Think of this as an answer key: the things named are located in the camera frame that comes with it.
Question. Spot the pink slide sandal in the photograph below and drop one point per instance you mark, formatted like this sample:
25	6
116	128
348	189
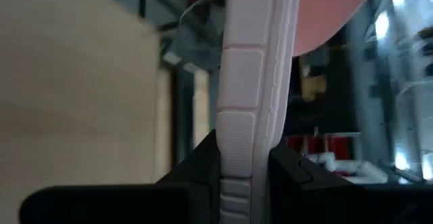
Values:
240	82

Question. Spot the white robot figure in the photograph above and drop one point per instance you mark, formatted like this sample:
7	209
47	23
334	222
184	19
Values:
355	170

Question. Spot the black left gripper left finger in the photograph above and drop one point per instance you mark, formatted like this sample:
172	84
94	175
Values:
135	203

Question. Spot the red storage bin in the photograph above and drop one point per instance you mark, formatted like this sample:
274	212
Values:
335	146

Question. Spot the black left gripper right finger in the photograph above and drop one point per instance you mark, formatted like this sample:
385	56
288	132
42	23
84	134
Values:
321	200

